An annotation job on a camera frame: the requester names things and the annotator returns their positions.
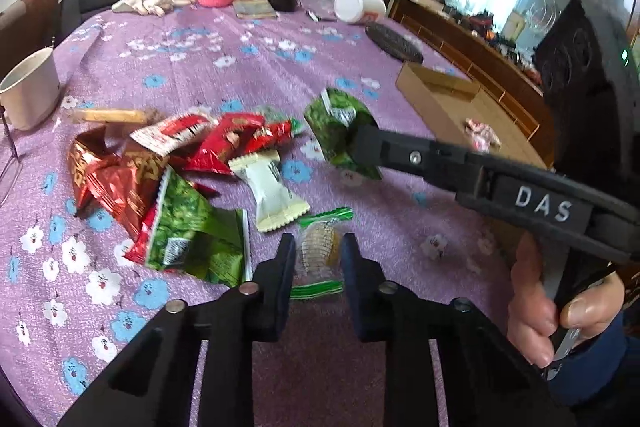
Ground wooden glass-door cabinet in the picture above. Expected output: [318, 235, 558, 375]
[372, 0, 640, 168]

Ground person's right hand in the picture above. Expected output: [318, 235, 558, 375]
[507, 231, 627, 368]

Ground pink and white candy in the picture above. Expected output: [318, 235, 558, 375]
[464, 117, 502, 153]

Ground small green snack packet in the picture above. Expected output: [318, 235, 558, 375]
[303, 87, 385, 181]

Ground white plastic jar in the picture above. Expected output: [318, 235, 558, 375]
[333, 0, 387, 24]

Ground dark red gold snack packet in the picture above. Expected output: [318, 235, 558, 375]
[67, 126, 172, 239]

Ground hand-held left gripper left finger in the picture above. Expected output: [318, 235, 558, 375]
[57, 233, 297, 427]

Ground purple floral tablecloth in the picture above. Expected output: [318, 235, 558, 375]
[0, 0, 557, 427]

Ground cardboard box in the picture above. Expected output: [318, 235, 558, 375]
[395, 62, 552, 168]

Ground large green snack packet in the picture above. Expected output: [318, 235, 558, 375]
[122, 166, 252, 289]

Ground white mug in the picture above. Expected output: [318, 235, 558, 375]
[0, 47, 62, 132]

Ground beige biscuit pack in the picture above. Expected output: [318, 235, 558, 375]
[69, 106, 162, 126]

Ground white candy packet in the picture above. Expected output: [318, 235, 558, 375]
[228, 150, 312, 234]

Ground eyeglasses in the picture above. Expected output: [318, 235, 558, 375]
[0, 104, 24, 208]

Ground red and white snack packet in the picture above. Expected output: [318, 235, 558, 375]
[129, 111, 219, 158]

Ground person's right forearm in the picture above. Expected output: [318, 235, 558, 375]
[546, 311, 640, 427]

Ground small notebook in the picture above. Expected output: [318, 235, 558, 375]
[232, 0, 279, 20]

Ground red cartoon-figure snack packet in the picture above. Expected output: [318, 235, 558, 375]
[248, 118, 307, 156]
[184, 112, 267, 176]

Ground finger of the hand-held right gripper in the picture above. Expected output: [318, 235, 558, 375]
[348, 123, 497, 195]

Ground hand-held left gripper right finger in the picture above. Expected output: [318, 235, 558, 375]
[339, 232, 576, 427]

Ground brown chair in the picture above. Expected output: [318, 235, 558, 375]
[0, 0, 61, 78]

